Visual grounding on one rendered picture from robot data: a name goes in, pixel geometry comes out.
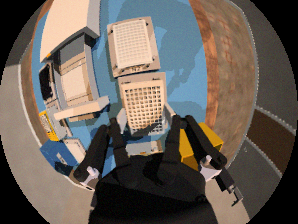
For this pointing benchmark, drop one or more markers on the yellow open-top bin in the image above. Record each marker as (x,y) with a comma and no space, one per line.
(185,149)

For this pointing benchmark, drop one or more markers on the blue open-top bin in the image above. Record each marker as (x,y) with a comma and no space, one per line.
(59,157)

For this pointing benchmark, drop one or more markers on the light blue bench mat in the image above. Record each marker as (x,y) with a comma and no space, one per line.
(181,54)

